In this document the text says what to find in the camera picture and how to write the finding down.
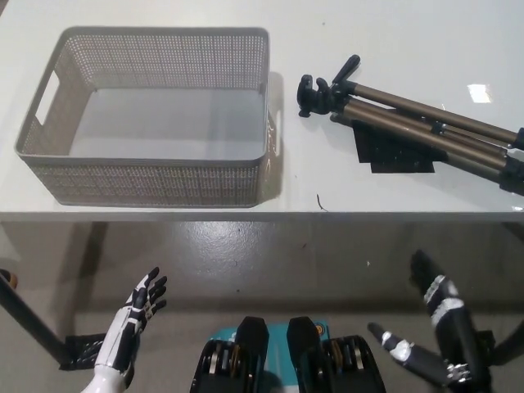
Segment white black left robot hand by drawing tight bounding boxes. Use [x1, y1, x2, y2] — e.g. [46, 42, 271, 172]
[93, 267, 169, 377]

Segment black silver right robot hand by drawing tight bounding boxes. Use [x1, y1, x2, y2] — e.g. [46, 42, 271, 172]
[367, 248, 492, 388]

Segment bronze and black camera tripod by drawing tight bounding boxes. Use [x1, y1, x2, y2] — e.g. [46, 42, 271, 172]
[297, 54, 524, 193]

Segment black tape patch on desk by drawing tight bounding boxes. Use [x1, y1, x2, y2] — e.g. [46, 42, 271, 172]
[352, 118, 447, 174]

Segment black metal table leg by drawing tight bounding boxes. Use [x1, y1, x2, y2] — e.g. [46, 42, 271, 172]
[0, 274, 70, 364]
[489, 321, 524, 367]

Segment grey perforated plastic basket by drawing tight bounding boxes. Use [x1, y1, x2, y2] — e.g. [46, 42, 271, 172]
[14, 26, 283, 208]

